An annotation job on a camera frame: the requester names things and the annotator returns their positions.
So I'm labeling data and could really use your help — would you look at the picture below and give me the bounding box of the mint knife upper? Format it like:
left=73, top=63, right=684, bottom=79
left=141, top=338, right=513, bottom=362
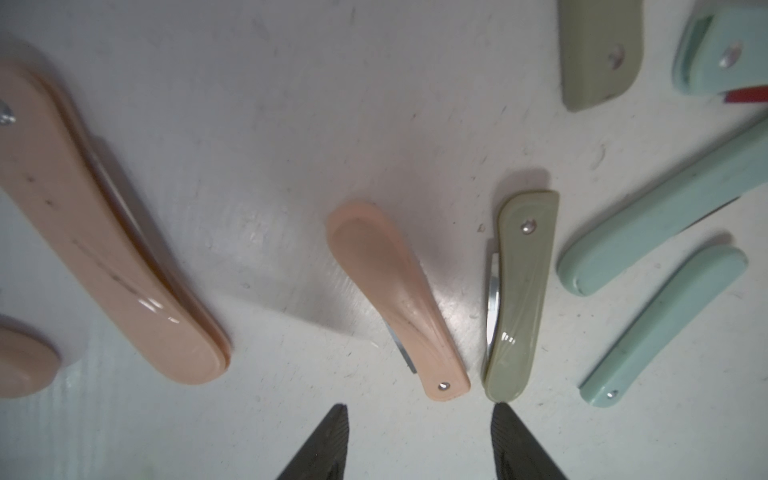
left=672, top=1, right=767, bottom=104

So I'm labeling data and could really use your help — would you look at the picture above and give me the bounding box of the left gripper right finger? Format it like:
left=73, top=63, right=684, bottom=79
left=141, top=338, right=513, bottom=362
left=490, top=403, right=567, bottom=480

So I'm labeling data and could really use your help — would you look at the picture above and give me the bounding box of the olive knife left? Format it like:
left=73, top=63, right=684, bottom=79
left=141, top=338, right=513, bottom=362
left=558, top=0, right=644, bottom=112

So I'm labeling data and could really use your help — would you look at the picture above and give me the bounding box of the mint knife right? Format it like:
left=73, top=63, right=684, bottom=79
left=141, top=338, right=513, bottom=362
left=579, top=245, right=749, bottom=408

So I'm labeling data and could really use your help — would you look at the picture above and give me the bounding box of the olive knife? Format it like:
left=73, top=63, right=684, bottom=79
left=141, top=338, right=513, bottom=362
left=558, top=0, right=644, bottom=112
left=482, top=190, right=560, bottom=403

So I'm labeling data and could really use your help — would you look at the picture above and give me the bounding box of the olive knife lower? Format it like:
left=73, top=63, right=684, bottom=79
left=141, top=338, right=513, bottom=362
left=482, top=190, right=560, bottom=403

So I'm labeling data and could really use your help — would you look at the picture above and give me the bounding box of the mint knife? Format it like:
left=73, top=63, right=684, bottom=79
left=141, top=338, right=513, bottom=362
left=579, top=245, right=749, bottom=408
left=556, top=118, right=767, bottom=297
left=672, top=1, right=767, bottom=104

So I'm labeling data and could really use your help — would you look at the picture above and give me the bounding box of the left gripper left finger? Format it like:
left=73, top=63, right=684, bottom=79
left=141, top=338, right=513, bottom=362
left=277, top=403, right=350, bottom=480

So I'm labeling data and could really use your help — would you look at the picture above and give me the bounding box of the mint knife middle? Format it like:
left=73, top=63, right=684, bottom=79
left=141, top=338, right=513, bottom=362
left=556, top=118, right=767, bottom=297

